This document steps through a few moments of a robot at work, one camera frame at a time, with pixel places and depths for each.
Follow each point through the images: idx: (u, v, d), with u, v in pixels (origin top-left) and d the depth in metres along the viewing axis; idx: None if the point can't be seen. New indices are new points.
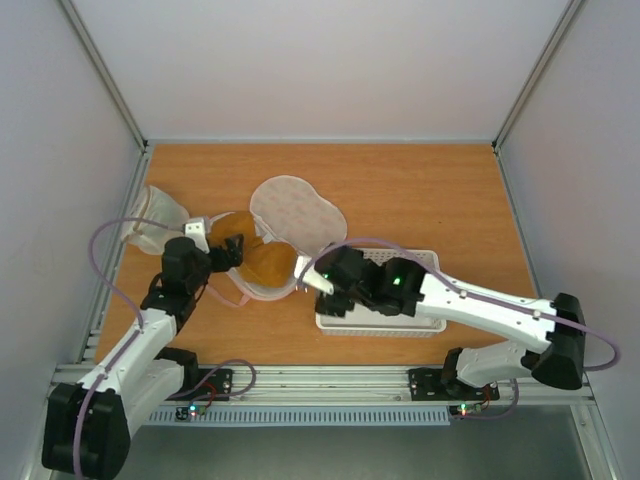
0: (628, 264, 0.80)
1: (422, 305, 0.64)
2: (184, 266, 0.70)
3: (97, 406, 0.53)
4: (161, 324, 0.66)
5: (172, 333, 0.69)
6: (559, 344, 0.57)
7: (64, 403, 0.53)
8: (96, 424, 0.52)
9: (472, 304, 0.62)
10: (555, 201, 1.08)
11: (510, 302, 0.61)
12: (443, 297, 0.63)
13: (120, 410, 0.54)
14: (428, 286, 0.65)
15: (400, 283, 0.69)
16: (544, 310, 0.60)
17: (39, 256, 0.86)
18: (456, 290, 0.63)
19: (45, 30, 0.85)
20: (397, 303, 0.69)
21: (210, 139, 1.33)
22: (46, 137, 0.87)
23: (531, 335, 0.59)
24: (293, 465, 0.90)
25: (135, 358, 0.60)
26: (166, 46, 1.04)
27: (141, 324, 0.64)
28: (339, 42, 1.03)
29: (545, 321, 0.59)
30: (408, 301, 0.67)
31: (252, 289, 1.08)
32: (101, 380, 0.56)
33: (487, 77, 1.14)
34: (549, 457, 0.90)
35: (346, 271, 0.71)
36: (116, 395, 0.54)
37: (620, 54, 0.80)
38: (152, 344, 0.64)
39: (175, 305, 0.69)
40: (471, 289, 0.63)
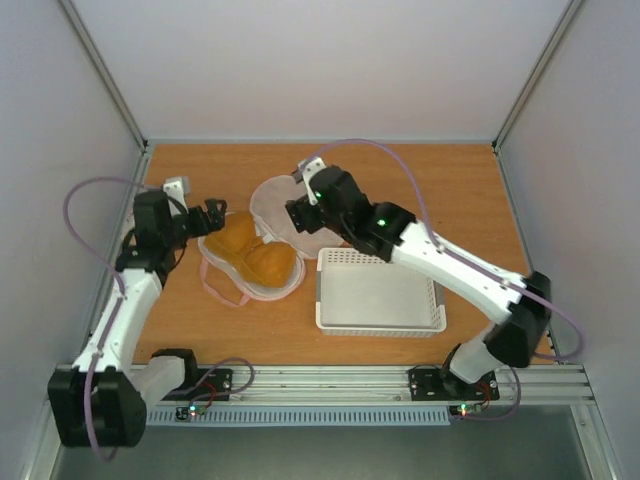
0: (628, 263, 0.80)
1: (398, 252, 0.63)
2: (157, 217, 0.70)
3: (102, 384, 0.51)
4: (143, 286, 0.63)
5: (158, 288, 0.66)
6: (518, 314, 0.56)
7: (67, 389, 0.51)
8: (106, 402, 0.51)
9: (447, 261, 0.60)
10: (555, 201, 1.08)
11: (483, 268, 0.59)
12: (419, 250, 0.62)
13: (126, 384, 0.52)
14: (413, 239, 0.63)
15: (385, 225, 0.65)
16: (513, 280, 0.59)
17: (39, 256, 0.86)
18: (433, 244, 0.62)
19: (45, 29, 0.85)
20: (374, 244, 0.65)
21: (210, 139, 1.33)
22: (46, 136, 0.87)
23: (494, 302, 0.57)
24: (292, 465, 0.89)
25: (127, 329, 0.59)
26: (166, 46, 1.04)
27: (122, 289, 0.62)
28: (339, 41, 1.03)
29: (511, 291, 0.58)
30: (386, 244, 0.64)
31: (253, 289, 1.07)
32: (97, 358, 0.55)
33: (487, 76, 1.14)
34: (549, 458, 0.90)
35: (342, 198, 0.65)
36: (117, 373, 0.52)
37: (620, 52, 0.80)
38: (140, 307, 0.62)
39: (152, 261, 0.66)
40: (450, 247, 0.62)
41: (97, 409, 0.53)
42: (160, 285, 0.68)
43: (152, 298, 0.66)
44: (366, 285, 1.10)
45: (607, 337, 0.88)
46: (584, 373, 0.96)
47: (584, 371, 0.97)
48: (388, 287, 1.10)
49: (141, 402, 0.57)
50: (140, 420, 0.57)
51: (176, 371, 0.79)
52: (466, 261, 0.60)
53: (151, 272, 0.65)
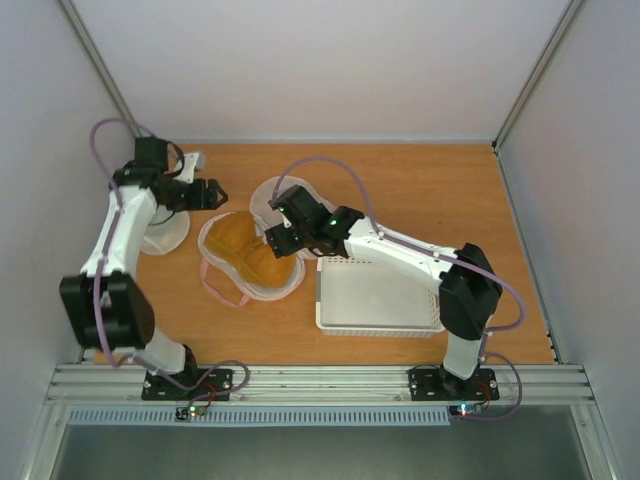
0: (627, 264, 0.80)
1: (348, 243, 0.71)
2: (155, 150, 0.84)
3: (113, 286, 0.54)
4: (138, 202, 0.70)
5: (152, 208, 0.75)
6: (449, 282, 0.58)
7: (79, 293, 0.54)
8: (117, 303, 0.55)
9: (386, 243, 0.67)
10: (555, 201, 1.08)
11: (417, 245, 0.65)
12: (363, 237, 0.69)
13: (135, 285, 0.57)
14: (359, 228, 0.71)
15: (335, 224, 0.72)
16: (444, 252, 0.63)
17: (40, 257, 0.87)
18: (374, 232, 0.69)
19: (43, 27, 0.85)
20: (331, 243, 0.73)
21: (210, 139, 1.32)
22: (46, 136, 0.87)
23: (428, 274, 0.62)
24: (292, 465, 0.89)
25: (127, 238, 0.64)
26: (165, 45, 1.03)
27: (120, 205, 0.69)
28: (339, 40, 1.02)
29: (444, 262, 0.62)
30: (339, 241, 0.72)
31: (253, 289, 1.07)
32: (104, 262, 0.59)
33: (488, 76, 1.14)
34: (550, 457, 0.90)
35: (295, 210, 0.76)
36: (125, 274, 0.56)
37: (620, 52, 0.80)
38: (137, 220, 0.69)
39: (145, 177, 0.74)
40: (390, 231, 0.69)
41: (109, 312, 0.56)
42: (152, 203, 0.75)
43: (146, 215, 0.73)
44: (366, 285, 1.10)
45: (607, 337, 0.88)
46: (584, 373, 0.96)
47: (584, 371, 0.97)
48: (388, 287, 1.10)
49: (148, 305, 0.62)
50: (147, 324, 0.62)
51: (177, 354, 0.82)
52: (405, 243, 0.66)
53: (146, 191, 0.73)
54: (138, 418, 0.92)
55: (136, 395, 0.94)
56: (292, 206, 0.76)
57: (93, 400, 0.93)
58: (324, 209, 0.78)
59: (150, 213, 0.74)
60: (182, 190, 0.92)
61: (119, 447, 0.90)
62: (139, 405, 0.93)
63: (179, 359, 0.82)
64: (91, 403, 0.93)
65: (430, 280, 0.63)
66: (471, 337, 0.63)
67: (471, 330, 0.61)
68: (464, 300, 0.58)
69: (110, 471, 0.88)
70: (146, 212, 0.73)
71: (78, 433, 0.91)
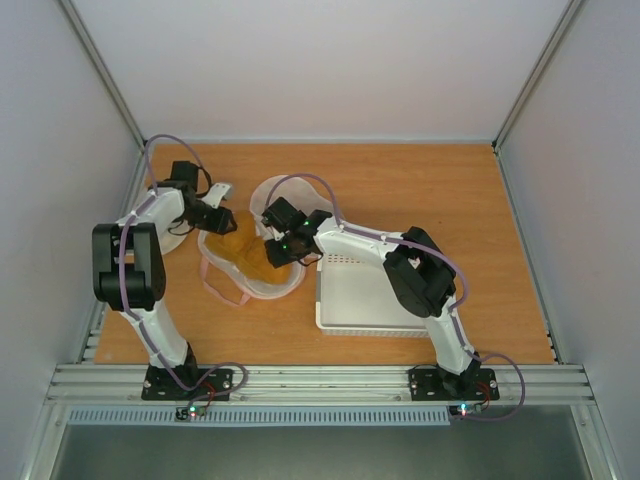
0: (627, 265, 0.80)
1: (317, 238, 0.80)
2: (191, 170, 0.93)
3: (136, 233, 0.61)
4: (172, 195, 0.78)
5: (182, 208, 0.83)
6: (395, 261, 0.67)
7: (106, 237, 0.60)
8: (138, 250, 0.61)
9: (346, 235, 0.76)
10: (555, 200, 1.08)
11: (369, 231, 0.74)
12: (328, 232, 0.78)
13: (156, 238, 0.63)
14: (327, 224, 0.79)
15: (307, 225, 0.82)
16: (392, 235, 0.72)
17: (40, 258, 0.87)
18: (336, 226, 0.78)
19: (44, 28, 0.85)
20: (305, 241, 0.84)
21: (210, 139, 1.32)
22: (46, 137, 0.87)
23: (377, 256, 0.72)
24: (292, 465, 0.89)
25: (157, 210, 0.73)
26: (165, 45, 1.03)
27: (156, 189, 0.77)
28: (339, 40, 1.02)
29: (390, 244, 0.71)
30: (312, 239, 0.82)
31: (252, 288, 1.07)
32: (132, 220, 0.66)
33: (488, 76, 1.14)
34: (550, 458, 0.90)
35: (277, 218, 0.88)
36: (150, 224, 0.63)
37: (619, 54, 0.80)
38: (167, 207, 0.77)
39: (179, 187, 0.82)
40: (350, 224, 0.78)
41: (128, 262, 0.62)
42: (182, 207, 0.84)
43: (175, 211, 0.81)
44: (367, 286, 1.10)
45: (606, 337, 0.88)
46: (584, 373, 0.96)
47: (585, 371, 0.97)
48: (387, 287, 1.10)
49: (164, 270, 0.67)
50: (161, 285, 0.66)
51: (179, 345, 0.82)
52: (358, 231, 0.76)
53: (179, 191, 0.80)
54: (138, 418, 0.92)
55: (136, 395, 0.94)
56: (274, 214, 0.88)
57: (93, 400, 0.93)
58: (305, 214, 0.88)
59: (176, 212, 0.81)
60: (205, 209, 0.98)
61: (119, 447, 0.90)
62: (139, 405, 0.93)
63: (181, 347, 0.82)
64: (91, 403, 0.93)
65: (380, 260, 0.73)
66: (429, 314, 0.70)
67: (425, 306, 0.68)
68: (410, 274, 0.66)
69: (110, 471, 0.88)
70: (177, 208, 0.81)
71: (78, 432, 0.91)
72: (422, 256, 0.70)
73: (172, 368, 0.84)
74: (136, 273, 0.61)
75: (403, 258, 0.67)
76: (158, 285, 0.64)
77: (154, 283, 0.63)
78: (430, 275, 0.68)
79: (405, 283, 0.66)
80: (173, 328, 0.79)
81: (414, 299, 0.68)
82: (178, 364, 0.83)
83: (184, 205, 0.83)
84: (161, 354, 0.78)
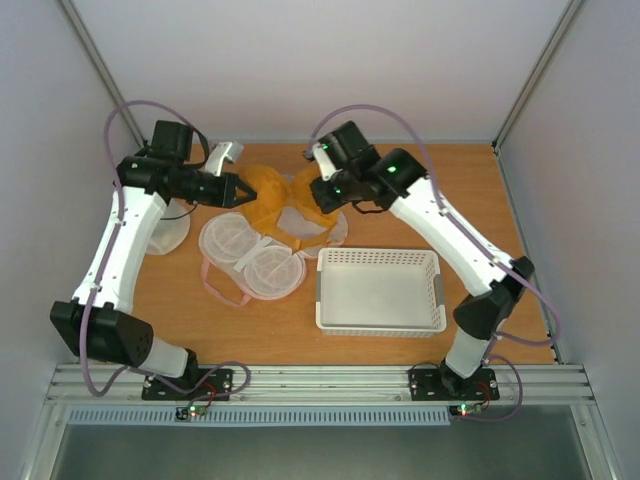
0: (628, 266, 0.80)
1: (399, 203, 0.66)
2: (172, 140, 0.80)
3: (102, 318, 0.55)
4: (141, 213, 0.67)
5: (161, 210, 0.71)
6: (497, 291, 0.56)
7: (66, 322, 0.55)
8: (104, 338, 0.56)
9: (447, 224, 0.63)
10: (555, 200, 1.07)
11: (478, 241, 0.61)
12: (422, 206, 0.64)
13: (126, 316, 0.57)
14: (425, 189, 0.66)
15: (395, 171, 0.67)
16: (502, 259, 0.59)
17: (39, 259, 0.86)
18: (438, 207, 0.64)
19: (45, 31, 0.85)
20: (379, 188, 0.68)
21: (211, 138, 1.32)
22: (46, 138, 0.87)
23: (477, 275, 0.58)
24: (292, 465, 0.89)
25: (123, 262, 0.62)
26: (167, 47, 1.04)
27: (120, 216, 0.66)
28: (341, 43, 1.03)
29: (498, 269, 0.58)
30: (390, 189, 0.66)
31: (253, 289, 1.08)
32: (95, 293, 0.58)
33: (488, 77, 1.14)
34: (549, 458, 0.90)
35: (345, 148, 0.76)
36: (112, 311, 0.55)
37: (620, 54, 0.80)
38: (138, 234, 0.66)
39: (155, 169, 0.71)
40: (453, 212, 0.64)
41: None
42: (161, 208, 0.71)
43: (154, 225, 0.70)
44: (367, 286, 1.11)
45: (607, 337, 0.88)
46: (584, 373, 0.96)
47: (584, 371, 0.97)
48: (387, 286, 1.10)
49: (143, 325, 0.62)
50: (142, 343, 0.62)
51: (177, 360, 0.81)
52: (462, 228, 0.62)
53: (150, 196, 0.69)
54: (138, 418, 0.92)
55: (136, 395, 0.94)
56: (343, 142, 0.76)
57: (93, 400, 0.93)
58: (377, 153, 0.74)
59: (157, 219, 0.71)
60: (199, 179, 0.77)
61: (119, 447, 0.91)
62: (139, 405, 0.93)
63: (178, 364, 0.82)
64: (91, 403, 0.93)
65: (470, 278, 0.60)
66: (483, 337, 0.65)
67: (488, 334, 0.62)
68: (502, 313, 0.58)
69: (111, 471, 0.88)
70: (154, 222, 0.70)
71: (79, 432, 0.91)
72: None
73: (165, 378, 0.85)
74: (109, 351, 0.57)
75: (508, 293, 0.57)
76: (135, 353, 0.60)
77: (130, 354, 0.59)
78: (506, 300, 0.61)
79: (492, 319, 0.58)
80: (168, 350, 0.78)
81: (484, 328, 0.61)
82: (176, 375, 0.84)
83: (161, 202, 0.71)
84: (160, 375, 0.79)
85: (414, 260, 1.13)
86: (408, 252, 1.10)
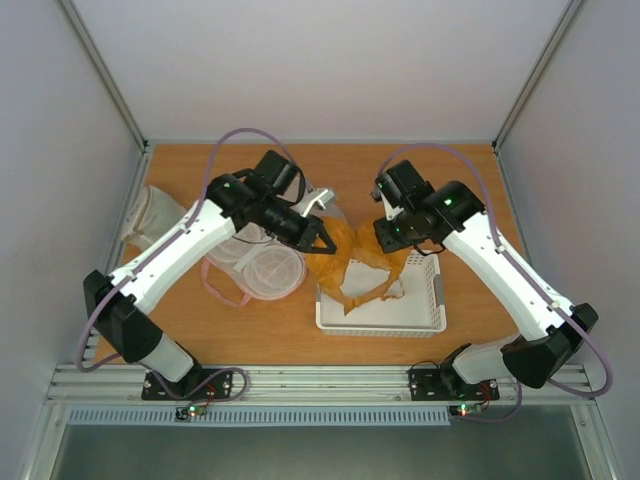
0: (628, 268, 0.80)
1: (451, 238, 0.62)
2: (278, 167, 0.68)
3: (119, 307, 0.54)
4: (209, 229, 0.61)
5: (230, 232, 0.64)
6: (555, 340, 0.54)
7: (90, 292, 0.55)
8: (113, 326, 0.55)
9: (500, 262, 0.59)
10: (556, 201, 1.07)
11: (536, 283, 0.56)
12: (477, 241, 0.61)
13: (141, 315, 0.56)
14: (477, 224, 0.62)
15: (451, 204, 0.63)
16: (562, 305, 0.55)
17: (39, 259, 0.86)
18: (495, 244, 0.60)
19: (46, 31, 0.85)
20: (433, 220, 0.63)
21: (210, 138, 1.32)
22: (45, 137, 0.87)
23: (534, 319, 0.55)
24: (293, 465, 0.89)
25: (165, 266, 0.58)
26: (167, 47, 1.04)
27: (188, 223, 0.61)
28: (341, 42, 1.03)
29: (556, 315, 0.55)
30: (446, 222, 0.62)
31: (253, 289, 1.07)
32: (127, 280, 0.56)
33: (488, 77, 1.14)
34: (549, 458, 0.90)
35: (398, 186, 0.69)
36: (130, 307, 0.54)
37: (620, 55, 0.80)
38: (195, 248, 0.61)
39: (242, 196, 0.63)
40: (510, 249, 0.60)
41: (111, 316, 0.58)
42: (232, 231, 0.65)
43: (216, 244, 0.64)
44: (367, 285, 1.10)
45: (606, 337, 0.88)
46: (584, 373, 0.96)
47: (585, 371, 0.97)
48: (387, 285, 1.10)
49: (155, 329, 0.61)
50: (147, 342, 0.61)
51: (179, 365, 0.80)
52: (519, 267, 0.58)
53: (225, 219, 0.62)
54: (139, 418, 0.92)
55: (136, 396, 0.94)
56: (394, 180, 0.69)
57: (93, 400, 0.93)
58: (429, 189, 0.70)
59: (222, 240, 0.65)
60: (285, 219, 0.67)
61: (119, 447, 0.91)
62: (139, 405, 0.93)
63: (178, 371, 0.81)
64: (91, 403, 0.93)
65: (525, 321, 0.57)
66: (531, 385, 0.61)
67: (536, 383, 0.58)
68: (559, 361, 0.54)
69: (112, 470, 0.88)
70: (216, 242, 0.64)
71: (79, 432, 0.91)
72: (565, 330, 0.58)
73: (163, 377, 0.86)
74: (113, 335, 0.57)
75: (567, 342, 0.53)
76: (135, 348, 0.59)
77: (130, 347, 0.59)
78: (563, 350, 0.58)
79: (545, 368, 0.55)
80: (175, 356, 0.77)
81: (533, 376, 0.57)
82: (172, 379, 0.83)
83: (233, 226, 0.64)
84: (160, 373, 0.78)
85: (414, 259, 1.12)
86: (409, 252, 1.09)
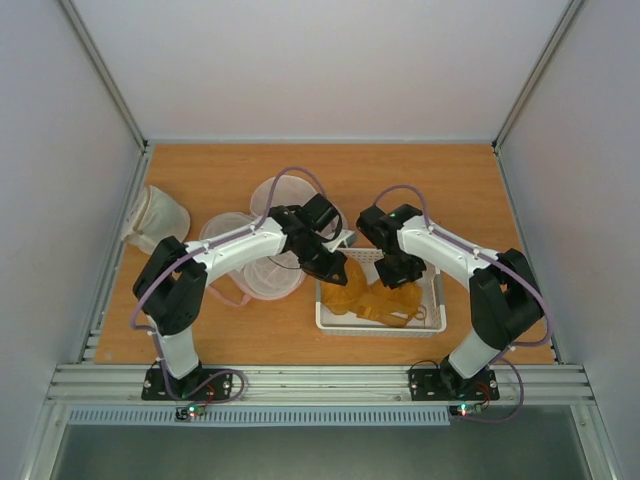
0: (627, 267, 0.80)
1: (399, 236, 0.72)
2: (323, 208, 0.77)
3: (192, 270, 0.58)
4: (272, 236, 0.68)
5: (276, 250, 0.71)
6: (483, 277, 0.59)
7: (165, 252, 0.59)
8: (175, 287, 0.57)
9: (431, 237, 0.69)
10: (556, 200, 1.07)
11: (460, 242, 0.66)
12: (413, 229, 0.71)
13: (202, 286, 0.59)
14: (414, 222, 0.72)
15: (393, 216, 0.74)
16: (485, 251, 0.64)
17: (39, 259, 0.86)
18: (424, 227, 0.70)
19: (46, 31, 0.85)
20: (386, 234, 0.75)
21: (211, 139, 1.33)
22: (46, 138, 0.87)
23: (463, 268, 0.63)
24: (293, 465, 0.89)
25: (232, 250, 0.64)
26: (167, 47, 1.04)
27: (257, 225, 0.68)
28: (341, 41, 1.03)
29: (482, 261, 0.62)
30: (394, 232, 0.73)
31: (253, 289, 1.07)
32: (200, 251, 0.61)
33: (489, 76, 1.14)
34: (549, 458, 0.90)
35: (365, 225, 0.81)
36: (202, 271, 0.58)
37: (620, 54, 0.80)
38: (256, 247, 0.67)
39: (298, 225, 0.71)
40: (440, 228, 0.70)
41: (167, 286, 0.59)
42: (281, 248, 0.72)
43: (267, 253, 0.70)
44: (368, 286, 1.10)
45: (607, 339, 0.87)
46: (584, 373, 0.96)
47: (585, 371, 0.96)
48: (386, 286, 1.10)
49: (196, 311, 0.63)
50: (184, 322, 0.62)
51: (186, 362, 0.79)
52: (448, 238, 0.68)
53: (282, 236, 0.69)
54: (139, 418, 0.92)
55: (136, 395, 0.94)
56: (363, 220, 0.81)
57: (93, 400, 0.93)
58: None
59: (270, 253, 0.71)
60: (319, 252, 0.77)
61: (119, 447, 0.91)
62: (139, 405, 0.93)
63: (180, 370, 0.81)
64: (90, 403, 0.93)
65: (464, 276, 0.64)
66: (502, 344, 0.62)
67: (500, 338, 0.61)
68: (496, 300, 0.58)
69: (112, 470, 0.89)
70: (266, 252, 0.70)
71: (79, 432, 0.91)
72: (512, 283, 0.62)
73: (167, 376, 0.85)
74: (164, 301, 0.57)
75: (494, 278, 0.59)
76: (175, 323, 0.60)
77: (172, 319, 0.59)
78: (513, 302, 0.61)
79: (485, 308, 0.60)
80: (186, 354, 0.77)
81: (490, 326, 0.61)
82: (175, 376, 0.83)
83: (281, 246, 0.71)
84: (166, 365, 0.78)
85: None
86: None
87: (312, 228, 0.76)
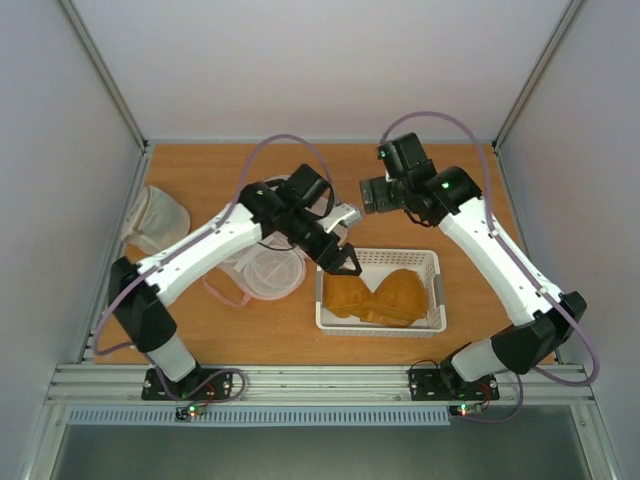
0: (627, 267, 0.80)
1: (451, 218, 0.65)
2: (307, 181, 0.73)
3: (146, 293, 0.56)
4: (238, 230, 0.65)
5: (253, 239, 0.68)
6: (541, 323, 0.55)
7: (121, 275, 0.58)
8: (135, 313, 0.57)
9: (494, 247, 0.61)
10: (556, 200, 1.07)
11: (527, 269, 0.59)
12: (473, 226, 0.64)
13: (161, 305, 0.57)
14: (472, 211, 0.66)
15: (448, 186, 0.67)
16: (550, 291, 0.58)
17: (39, 259, 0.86)
18: (488, 227, 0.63)
19: (46, 31, 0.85)
20: (429, 203, 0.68)
21: (210, 139, 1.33)
22: (45, 137, 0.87)
23: (522, 302, 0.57)
24: (293, 465, 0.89)
25: (190, 262, 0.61)
26: (166, 46, 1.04)
27: (216, 225, 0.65)
28: (342, 41, 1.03)
29: (544, 300, 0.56)
30: (440, 206, 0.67)
31: (253, 289, 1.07)
32: (154, 270, 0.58)
33: (488, 76, 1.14)
34: (549, 458, 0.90)
35: (398, 158, 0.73)
36: (154, 293, 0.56)
37: (620, 54, 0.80)
38: (221, 248, 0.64)
39: (272, 206, 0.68)
40: (503, 235, 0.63)
41: None
42: (257, 236, 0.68)
43: (239, 247, 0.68)
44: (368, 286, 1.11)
45: (606, 338, 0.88)
46: (584, 373, 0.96)
47: (584, 371, 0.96)
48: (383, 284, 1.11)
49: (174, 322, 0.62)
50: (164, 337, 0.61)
51: (182, 365, 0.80)
52: (512, 254, 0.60)
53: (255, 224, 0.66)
54: (139, 418, 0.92)
55: (136, 395, 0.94)
56: (399, 152, 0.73)
57: (93, 400, 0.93)
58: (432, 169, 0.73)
59: (245, 244, 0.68)
60: (308, 229, 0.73)
61: (119, 446, 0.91)
62: (139, 405, 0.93)
63: (178, 371, 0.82)
64: (90, 403, 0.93)
65: (516, 308, 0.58)
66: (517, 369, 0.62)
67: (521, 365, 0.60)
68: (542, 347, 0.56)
69: (111, 469, 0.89)
70: (241, 242, 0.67)
71: (79, 432, 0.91)
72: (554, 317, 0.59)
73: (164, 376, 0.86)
74: (133, 324, 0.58)
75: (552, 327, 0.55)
76: (152, 340, 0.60)
77: (145, 340, 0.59)
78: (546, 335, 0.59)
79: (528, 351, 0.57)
80: (179, 357, 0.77)
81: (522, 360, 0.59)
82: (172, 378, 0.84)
83: (260, 233, 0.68)
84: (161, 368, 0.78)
85: (415, 259, 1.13)
86: (410, 252, 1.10)
87: (298, 204, 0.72)
